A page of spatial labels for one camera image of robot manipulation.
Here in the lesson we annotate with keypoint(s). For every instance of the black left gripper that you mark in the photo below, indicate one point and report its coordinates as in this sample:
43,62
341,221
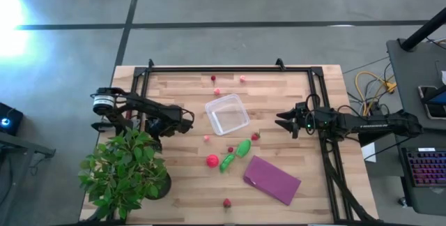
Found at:
176,123

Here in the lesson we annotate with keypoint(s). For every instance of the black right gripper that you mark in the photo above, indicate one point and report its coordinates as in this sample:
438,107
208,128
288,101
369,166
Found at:
318,123

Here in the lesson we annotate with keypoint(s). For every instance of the small pink toy fruit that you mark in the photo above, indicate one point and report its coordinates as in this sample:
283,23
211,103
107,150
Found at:
216,91
206,138

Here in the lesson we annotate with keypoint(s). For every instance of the red toy strawberry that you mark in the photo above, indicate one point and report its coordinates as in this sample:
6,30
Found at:
226,203
255,136

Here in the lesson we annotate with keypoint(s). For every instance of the red toy tomato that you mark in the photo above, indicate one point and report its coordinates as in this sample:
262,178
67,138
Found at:
212,160

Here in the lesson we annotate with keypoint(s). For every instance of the large green toy pepper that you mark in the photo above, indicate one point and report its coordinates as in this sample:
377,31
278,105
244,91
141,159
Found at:
243,148

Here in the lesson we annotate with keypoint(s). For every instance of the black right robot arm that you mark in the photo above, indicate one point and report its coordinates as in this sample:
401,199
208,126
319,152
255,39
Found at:
373,126

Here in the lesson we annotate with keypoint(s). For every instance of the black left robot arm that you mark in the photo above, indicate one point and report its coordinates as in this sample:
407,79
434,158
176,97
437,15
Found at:
146,104

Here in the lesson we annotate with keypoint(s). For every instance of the clear plastic tupperware container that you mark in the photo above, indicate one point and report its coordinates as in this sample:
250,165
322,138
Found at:
227,114

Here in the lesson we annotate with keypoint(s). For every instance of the purple folded cloth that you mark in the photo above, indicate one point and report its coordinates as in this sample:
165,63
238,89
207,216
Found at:
271,180

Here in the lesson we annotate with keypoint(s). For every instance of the pink toy peach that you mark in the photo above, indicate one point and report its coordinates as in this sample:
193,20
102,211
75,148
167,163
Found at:
242,78

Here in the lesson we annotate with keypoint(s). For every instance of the slim green toy pea pod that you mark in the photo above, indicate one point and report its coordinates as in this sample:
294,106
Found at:
226,163

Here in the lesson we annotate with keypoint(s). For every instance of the black plant pot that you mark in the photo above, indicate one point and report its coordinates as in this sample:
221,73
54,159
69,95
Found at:
166,187

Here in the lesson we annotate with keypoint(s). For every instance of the green leafy plant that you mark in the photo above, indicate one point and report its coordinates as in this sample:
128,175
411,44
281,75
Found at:
122,170

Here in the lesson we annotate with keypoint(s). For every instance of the white paper sheet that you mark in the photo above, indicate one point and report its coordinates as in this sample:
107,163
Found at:
368,152

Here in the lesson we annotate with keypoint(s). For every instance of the grey side desk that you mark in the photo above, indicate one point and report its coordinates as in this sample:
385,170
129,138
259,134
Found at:
411,79

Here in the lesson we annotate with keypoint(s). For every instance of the phone with tan case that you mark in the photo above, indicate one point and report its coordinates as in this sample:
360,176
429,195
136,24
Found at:
431,109

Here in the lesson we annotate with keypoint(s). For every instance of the backlit computer keyboard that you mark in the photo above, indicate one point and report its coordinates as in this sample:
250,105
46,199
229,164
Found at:
426,168

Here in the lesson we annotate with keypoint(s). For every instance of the blue screen device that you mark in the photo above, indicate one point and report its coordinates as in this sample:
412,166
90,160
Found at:
439,98

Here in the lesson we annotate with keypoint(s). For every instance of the dark side table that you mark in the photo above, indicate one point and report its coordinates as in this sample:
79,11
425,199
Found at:
21,145

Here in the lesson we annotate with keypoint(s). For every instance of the black round pole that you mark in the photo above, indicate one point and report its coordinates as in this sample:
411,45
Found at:
421,30

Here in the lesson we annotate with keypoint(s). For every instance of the black box with blue light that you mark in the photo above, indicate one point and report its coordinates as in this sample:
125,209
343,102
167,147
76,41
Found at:
14,114

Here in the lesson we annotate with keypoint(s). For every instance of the black frame clamp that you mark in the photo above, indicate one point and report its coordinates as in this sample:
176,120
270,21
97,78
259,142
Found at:
150,63
279,63

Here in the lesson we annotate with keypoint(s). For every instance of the black aluminium table frame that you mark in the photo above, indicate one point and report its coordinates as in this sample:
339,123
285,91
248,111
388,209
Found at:
226,69

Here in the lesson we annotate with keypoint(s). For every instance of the black side bracket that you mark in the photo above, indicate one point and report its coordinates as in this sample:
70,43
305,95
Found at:
99,126

